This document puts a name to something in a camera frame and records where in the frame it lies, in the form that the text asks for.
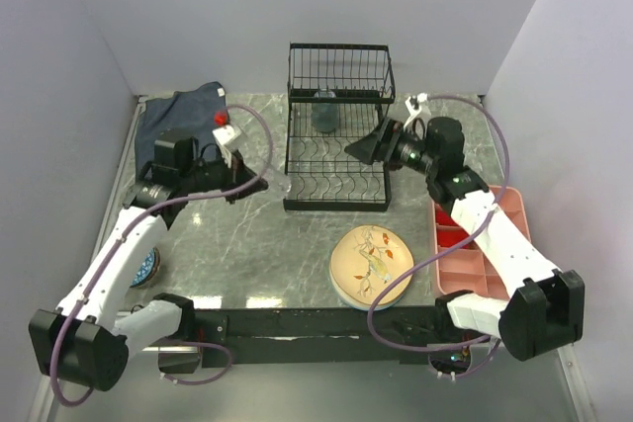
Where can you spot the beige bird pattern plate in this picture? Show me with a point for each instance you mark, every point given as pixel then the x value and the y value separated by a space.
pixel 374 245

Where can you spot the blue patterned bowl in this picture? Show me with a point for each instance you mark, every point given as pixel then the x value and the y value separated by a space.
pixel 148 268

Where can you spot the light blue plate underneath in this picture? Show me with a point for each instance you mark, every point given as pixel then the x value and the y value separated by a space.
pixel 358 285

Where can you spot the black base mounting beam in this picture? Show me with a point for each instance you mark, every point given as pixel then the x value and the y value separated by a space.
pixel 325 335

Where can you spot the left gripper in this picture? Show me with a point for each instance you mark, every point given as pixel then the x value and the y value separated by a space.
pixel 239 170

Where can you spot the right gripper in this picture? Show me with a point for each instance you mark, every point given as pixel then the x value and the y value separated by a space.
pixel 368 147

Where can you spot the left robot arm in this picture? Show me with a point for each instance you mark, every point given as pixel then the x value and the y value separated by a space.
pixel 83 340

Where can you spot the black wire dish rack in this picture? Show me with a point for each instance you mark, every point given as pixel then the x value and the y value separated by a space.
pixel 359 79

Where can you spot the blue grey ceramic mug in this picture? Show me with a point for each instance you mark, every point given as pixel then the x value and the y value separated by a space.
pixel 324 116

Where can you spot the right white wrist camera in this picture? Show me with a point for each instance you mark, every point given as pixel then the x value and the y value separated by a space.
pixel 418 110

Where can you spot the pink compartment tray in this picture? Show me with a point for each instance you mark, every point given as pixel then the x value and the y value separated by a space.
pixel 468 268

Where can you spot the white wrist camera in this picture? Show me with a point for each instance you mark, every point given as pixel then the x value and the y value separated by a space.
pixel 228 138
pixel 418 110

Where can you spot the clear glass cup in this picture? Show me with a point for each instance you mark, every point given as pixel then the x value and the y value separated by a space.
pixel 278 182

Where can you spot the dark blue cloth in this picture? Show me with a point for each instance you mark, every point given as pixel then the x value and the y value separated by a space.
pixel 193 111

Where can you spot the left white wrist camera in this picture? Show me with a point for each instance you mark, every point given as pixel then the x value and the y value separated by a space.
pixel 228 138

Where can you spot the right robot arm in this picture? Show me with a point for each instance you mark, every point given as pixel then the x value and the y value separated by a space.
pixel 545 308

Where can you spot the red item in tray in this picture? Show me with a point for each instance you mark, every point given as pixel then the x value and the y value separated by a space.
pixel 448 232

